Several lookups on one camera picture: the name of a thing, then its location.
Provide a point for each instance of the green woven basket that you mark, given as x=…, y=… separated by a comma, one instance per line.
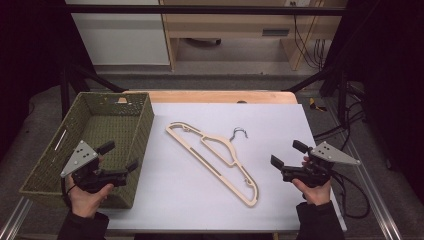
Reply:
x=110, y=123

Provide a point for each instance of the person's left hand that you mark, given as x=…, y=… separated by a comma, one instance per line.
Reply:
x=85, y=201

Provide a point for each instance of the white cabinet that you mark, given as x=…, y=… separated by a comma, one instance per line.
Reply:
x=123, y=36

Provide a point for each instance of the yellow and black tool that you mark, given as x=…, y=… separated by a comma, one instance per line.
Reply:
x=315, y=106

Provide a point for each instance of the light wooden desk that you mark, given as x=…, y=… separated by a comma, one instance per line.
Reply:
x=233, y=26

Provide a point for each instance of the black metal stand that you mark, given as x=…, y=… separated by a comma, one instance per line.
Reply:
x=81, y=76
x=333, y=80

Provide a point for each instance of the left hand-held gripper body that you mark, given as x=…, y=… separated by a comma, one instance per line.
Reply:
x=80, y=156

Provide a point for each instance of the person's right hand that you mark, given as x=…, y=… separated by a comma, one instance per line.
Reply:
x=315, y=195

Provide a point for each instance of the black curtain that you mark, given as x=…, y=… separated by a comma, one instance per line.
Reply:
x=30, y=43
x=393, y=83

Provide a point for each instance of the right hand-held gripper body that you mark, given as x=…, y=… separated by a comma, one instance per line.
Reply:
x=320, y=166

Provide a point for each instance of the black horizontal metal bar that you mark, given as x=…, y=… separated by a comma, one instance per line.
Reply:
x=200, y=9

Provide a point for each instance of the beige plastic clothes hanger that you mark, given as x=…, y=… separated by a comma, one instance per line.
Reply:
x=229, y=146

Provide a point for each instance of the aluminium rail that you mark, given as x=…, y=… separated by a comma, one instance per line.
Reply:
x=15, y=218
x=373, y=193

